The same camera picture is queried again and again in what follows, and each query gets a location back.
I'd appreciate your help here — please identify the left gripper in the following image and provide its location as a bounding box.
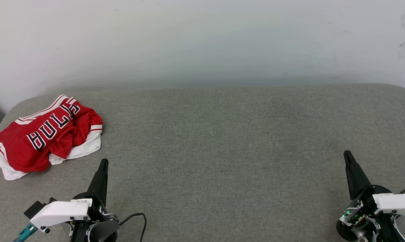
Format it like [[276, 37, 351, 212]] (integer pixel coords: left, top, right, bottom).
[[72, 159, 120, 230]]

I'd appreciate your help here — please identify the red Bulls basketball jersey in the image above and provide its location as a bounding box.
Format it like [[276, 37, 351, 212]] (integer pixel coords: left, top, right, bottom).
[[0, 94, 103, 181]]

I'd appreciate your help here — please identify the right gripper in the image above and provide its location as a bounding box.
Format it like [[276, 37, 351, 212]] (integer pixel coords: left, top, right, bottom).
[[336, 150, 392, 242]]

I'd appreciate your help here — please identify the thin black cable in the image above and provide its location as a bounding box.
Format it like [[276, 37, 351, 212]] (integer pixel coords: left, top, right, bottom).
[[119, 213, 147, 242]]

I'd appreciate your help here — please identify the teal cable connector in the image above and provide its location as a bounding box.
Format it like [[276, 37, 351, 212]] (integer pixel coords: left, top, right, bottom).
[[13, 224, 38, 242]]

